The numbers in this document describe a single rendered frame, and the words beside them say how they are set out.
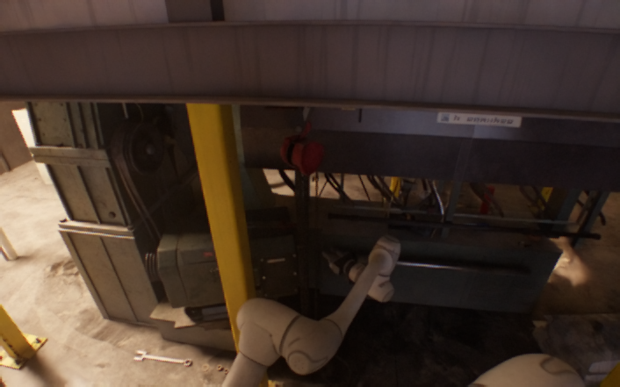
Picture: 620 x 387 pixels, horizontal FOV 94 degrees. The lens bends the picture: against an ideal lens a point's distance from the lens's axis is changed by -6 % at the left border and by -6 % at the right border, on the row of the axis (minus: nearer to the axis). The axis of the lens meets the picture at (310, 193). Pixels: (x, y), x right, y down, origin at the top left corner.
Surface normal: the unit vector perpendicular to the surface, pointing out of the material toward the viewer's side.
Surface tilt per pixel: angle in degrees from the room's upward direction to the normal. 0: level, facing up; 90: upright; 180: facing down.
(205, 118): 90
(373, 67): 90
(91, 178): 90
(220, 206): 90
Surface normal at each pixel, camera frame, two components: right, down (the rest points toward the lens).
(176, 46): -0.15, 0.49
